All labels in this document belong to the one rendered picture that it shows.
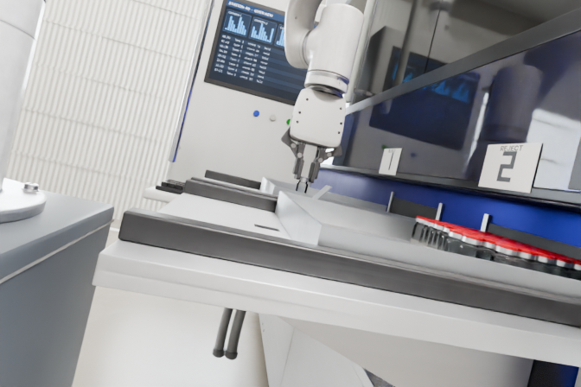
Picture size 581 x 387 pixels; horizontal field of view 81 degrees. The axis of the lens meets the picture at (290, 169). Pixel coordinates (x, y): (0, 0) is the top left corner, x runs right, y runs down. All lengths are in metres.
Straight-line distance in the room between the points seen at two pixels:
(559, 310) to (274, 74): 1.06
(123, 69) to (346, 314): 3.91
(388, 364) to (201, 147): 0.98
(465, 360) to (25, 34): 0.49
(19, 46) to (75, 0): 4.03
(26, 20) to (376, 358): 0.42
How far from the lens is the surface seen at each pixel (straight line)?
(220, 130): 1.22
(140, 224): 0.25
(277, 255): 0.25
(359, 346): 0.36
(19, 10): 0.37
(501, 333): 0.31
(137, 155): 3.93
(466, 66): 0.67
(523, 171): 0.50
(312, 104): 0.65
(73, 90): 4.18
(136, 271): 0.23
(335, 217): 0.55
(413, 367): 0.39
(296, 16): 0.74
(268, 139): 1.21
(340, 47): 0.67
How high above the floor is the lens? 0.95
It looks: level
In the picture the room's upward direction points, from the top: 14 degrees clockwise
